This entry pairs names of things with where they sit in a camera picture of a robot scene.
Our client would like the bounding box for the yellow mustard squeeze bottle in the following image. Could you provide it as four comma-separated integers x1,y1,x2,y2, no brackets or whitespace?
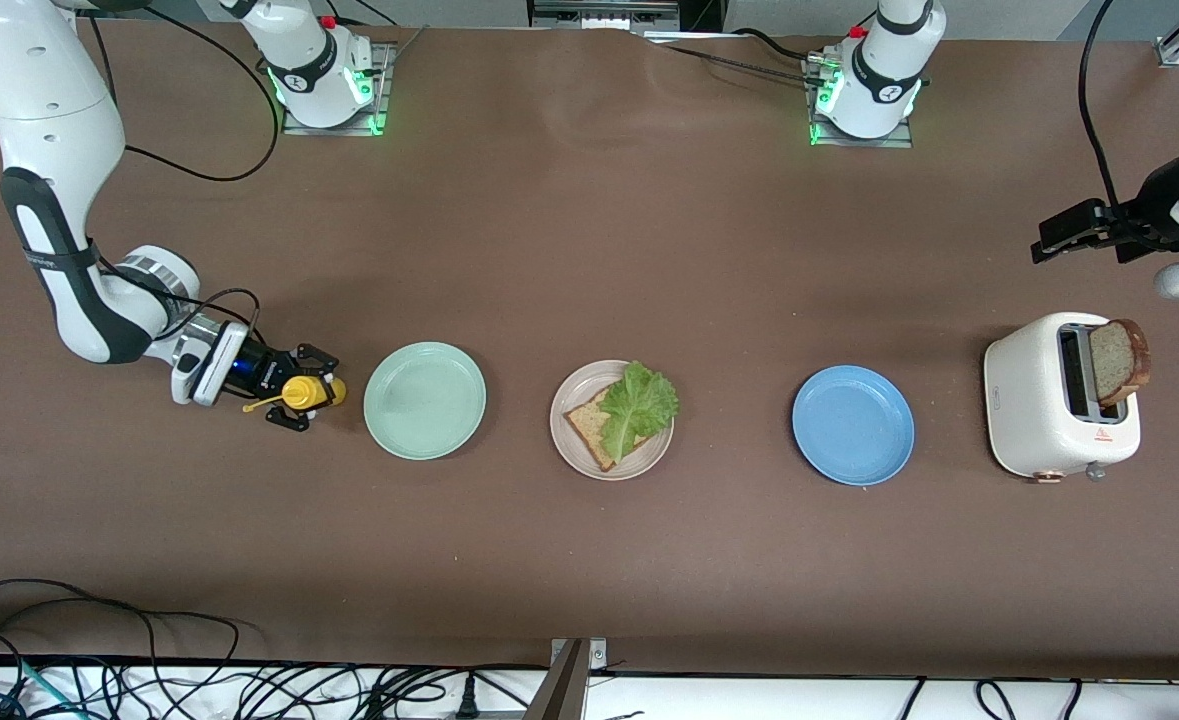
242,375,348,415

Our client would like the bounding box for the brown bread slice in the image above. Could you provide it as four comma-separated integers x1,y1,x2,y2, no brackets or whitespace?
563,388,650,473
1089,318,1153,407

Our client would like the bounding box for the green lettuce leaf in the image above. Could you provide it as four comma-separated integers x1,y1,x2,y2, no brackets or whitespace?
601,361,681,464

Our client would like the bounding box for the mint green plate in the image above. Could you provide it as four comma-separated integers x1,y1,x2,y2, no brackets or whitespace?
363,341,487,461

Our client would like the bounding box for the beige plate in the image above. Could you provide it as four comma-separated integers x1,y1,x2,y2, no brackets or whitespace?
549,360,675,482

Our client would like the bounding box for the blue plate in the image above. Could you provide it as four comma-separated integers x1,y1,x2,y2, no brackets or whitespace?
791,364,916,487

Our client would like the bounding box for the white toaster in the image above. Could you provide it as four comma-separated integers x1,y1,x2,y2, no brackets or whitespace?
983,312,1142,484

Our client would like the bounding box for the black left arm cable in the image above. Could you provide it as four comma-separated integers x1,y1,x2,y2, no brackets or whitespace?
1077,0,1142,206

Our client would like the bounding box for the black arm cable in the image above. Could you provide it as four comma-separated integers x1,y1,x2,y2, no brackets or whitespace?
89,10,282,336
1077,0,1142,206

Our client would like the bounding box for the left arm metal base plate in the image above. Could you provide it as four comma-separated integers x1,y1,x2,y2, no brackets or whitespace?
805,55,915,149

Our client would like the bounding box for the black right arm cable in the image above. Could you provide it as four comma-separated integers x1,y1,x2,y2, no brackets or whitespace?
89,10,282,336

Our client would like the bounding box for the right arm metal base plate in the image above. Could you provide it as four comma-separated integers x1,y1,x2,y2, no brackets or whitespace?
281,40,392,138

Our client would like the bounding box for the black base cable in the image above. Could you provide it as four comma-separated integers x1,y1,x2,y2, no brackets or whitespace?
639,28,830,86

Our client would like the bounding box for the aluminium profile bracket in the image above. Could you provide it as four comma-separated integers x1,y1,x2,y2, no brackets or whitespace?
524,637,610,720

